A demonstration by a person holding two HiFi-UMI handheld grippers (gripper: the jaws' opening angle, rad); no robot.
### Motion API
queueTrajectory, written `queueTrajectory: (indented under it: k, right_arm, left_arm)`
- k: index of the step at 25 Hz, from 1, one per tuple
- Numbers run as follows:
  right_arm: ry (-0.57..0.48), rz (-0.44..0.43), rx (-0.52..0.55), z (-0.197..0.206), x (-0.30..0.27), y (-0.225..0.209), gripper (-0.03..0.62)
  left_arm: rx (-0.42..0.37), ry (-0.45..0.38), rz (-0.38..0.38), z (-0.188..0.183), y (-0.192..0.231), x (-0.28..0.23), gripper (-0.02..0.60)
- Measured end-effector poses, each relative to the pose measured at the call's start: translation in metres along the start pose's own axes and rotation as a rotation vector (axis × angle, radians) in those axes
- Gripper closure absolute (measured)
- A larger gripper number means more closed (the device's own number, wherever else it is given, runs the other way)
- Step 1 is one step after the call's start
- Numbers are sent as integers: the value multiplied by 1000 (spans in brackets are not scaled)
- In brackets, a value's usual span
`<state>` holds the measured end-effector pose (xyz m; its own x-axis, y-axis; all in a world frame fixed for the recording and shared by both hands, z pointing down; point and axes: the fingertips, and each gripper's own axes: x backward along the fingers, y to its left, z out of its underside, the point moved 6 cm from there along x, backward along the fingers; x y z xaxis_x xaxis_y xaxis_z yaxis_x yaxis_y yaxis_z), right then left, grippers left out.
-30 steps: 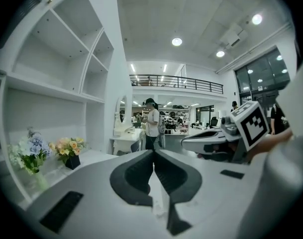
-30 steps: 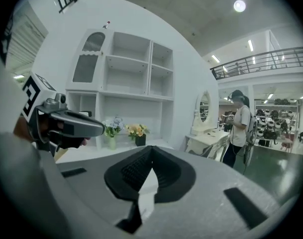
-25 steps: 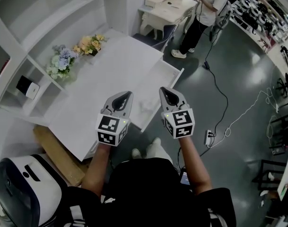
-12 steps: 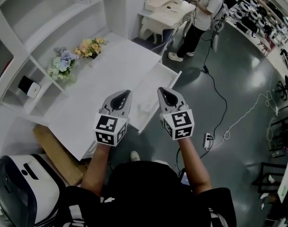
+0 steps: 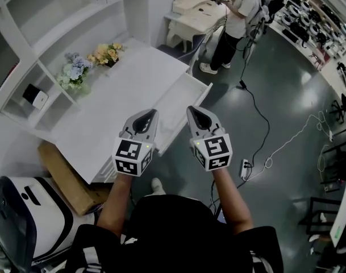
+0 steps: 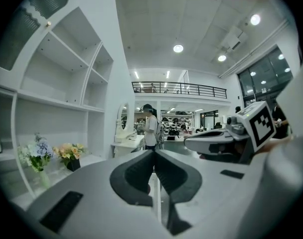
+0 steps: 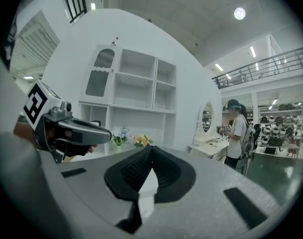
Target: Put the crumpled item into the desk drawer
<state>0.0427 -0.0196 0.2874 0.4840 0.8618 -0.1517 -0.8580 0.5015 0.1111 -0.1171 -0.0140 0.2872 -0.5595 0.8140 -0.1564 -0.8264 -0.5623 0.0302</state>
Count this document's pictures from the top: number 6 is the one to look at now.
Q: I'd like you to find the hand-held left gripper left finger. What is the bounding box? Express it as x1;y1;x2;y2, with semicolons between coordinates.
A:
109;149;156;207

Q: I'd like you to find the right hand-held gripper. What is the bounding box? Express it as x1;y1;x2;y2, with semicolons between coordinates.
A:
184;100;278;165

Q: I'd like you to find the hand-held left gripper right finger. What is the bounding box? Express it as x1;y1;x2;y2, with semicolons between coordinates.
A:
155;149;203;236

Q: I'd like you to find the person's right forearm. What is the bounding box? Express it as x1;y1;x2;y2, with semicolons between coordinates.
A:
255;135;295;154

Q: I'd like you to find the white vanity table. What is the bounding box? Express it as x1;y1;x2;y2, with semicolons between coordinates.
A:
110;132;146;160

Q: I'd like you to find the black square vase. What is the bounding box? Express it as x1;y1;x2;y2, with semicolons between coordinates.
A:
66;159;82;172

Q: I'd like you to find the shelf of helmets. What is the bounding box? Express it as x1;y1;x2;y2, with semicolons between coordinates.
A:
161;110;195;136

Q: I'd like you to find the orange flower bouquet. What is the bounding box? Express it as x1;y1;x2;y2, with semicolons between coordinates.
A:
52;142;88;167

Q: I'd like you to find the oval vanity mirror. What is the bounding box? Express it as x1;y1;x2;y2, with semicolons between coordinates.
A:
117;102;130;135

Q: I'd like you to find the pale green vase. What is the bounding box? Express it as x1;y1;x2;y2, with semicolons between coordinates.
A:
38;169;52;189

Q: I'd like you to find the white ceiling air conditioner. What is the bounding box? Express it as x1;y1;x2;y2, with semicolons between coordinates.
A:
225;25;249;51

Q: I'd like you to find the blue flower bouquet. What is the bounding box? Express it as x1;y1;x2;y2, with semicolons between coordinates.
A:
17;132;55;173

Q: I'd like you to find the black metal railing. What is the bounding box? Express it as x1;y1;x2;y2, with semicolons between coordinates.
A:
131;81;228;100

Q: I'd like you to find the white desk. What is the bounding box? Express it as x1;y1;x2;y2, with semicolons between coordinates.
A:
5;154;109;206

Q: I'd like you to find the white shelf cabinet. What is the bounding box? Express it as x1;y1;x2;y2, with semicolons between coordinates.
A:
0;0;116;201

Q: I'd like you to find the dark glass window wall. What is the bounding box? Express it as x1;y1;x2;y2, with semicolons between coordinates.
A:
237;46;295;109

